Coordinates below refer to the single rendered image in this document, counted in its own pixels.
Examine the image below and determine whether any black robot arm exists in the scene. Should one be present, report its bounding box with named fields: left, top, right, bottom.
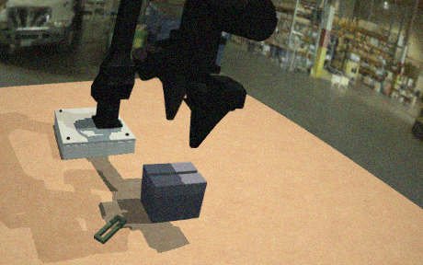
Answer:
left=90, top=0, right=278, bottom=129

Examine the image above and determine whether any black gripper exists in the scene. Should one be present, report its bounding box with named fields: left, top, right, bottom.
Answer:
left=157, top=23, right=247, bottom=148

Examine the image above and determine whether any dark green rectangular holder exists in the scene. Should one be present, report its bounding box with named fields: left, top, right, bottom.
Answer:
left=94, top=214, right=127, bottom=244

